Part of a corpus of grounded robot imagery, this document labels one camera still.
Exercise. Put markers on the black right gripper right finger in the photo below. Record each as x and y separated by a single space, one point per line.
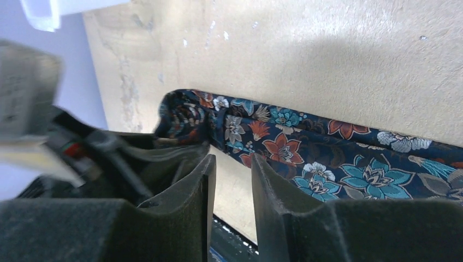
293 226

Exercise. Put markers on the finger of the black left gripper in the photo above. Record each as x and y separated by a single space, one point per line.
160 164

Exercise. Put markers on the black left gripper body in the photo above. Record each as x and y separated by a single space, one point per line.
103 160

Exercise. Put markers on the navy floral patterned tie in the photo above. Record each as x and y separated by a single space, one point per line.
327 159

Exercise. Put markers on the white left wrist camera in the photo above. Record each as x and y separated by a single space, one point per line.
29 82

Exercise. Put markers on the white plastic basket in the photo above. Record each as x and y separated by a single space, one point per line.
45 15

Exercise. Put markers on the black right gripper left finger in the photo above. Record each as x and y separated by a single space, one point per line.
174 225

